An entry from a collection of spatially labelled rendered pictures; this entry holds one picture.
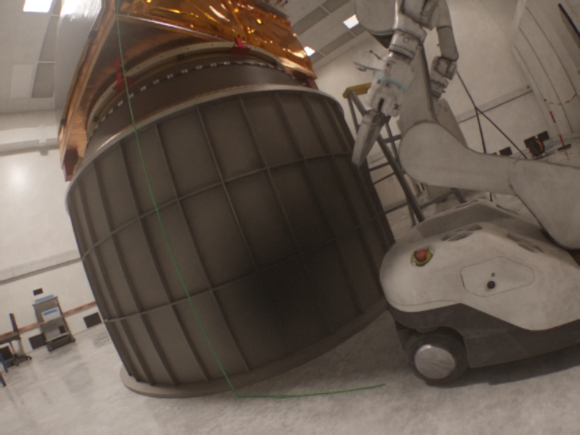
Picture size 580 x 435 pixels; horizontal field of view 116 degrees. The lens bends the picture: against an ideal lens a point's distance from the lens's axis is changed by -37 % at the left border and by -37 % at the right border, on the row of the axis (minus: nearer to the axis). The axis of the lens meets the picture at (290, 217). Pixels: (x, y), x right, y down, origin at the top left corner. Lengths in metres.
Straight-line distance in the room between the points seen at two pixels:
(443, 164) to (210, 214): 0.85
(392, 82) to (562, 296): 0.54
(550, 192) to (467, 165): 0.21
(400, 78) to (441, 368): 0.64
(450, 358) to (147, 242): 1.11
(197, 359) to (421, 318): 0.92
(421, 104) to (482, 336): 0.57
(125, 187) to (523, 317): 1.41
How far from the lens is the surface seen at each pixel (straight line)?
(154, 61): 1.79
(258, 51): 2.00
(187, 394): 1.31
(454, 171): 0.71
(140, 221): 1.23
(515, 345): 0.68
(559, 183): 0.73
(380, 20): 0.83
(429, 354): 0.72
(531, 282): 0.61
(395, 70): 0.60
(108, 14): 1.74
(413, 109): 0.78
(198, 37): 1.84
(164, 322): 1.30
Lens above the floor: 0.51
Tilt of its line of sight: 2 degrees up
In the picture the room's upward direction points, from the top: 22 degrees counter-clockwise
